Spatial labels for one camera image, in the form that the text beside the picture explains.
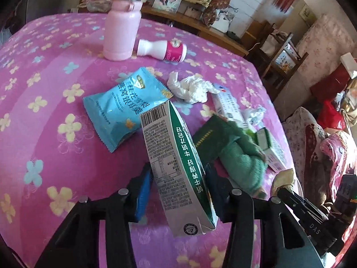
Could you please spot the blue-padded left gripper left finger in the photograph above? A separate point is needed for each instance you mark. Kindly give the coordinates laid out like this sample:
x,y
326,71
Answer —
x,y
126,206

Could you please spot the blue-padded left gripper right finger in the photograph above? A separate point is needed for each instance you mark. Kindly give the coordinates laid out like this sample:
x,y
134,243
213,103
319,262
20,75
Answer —
x,y
234,206

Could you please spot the green white milk carton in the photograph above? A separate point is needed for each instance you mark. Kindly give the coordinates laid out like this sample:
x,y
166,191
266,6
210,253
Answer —
x,y
178,172

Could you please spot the white green plastic bag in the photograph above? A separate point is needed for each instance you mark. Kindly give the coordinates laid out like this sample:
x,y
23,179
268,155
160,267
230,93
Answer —
x,y
254,116

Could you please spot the white tissue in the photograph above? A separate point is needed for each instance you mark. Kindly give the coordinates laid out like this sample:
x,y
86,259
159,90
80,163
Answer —
x,y
191,89

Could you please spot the green towel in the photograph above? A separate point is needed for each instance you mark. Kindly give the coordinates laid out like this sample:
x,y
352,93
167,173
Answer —
x,y
245,162

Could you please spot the small green white carton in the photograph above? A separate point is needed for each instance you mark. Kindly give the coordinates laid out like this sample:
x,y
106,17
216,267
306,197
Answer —
x,y
272,150

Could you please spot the pink patterned blanket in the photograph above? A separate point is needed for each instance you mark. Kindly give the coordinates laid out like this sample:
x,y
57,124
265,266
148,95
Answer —
x,y
340,148

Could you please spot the pink floral tablecloth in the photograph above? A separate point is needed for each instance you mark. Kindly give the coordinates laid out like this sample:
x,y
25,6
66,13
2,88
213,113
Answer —
x,y
50,152

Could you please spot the blue snack bag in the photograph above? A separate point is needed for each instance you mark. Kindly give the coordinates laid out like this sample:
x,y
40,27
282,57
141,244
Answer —
x,y
115,114

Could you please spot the floral covered sofa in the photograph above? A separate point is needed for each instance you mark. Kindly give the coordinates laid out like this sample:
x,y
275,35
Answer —
x,y
312,165

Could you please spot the white medicine box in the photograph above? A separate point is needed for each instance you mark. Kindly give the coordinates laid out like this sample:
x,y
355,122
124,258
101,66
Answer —
x,y
226,106

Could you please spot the red plastic bag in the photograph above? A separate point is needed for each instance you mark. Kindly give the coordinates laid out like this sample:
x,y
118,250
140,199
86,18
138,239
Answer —
x,y
330,118

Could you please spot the wooden chair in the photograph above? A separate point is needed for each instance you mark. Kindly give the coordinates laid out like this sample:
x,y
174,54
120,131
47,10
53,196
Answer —
x,y
275,58

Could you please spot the white pink yogurt bottle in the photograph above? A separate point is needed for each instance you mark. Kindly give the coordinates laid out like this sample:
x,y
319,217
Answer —
x,y
171,51

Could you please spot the pink thermos bottle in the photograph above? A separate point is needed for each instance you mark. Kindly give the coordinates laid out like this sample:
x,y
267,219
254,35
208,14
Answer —
x,y
121,27

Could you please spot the wooden low cabinet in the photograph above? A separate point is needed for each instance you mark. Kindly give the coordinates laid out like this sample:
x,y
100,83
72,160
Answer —
x,y
195,27

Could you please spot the framed family photo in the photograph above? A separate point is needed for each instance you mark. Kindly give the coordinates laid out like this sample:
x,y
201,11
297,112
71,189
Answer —
x,y
167,5

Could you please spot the wedding photo frame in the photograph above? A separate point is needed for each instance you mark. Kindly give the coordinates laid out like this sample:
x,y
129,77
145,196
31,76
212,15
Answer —
x,y
224,18

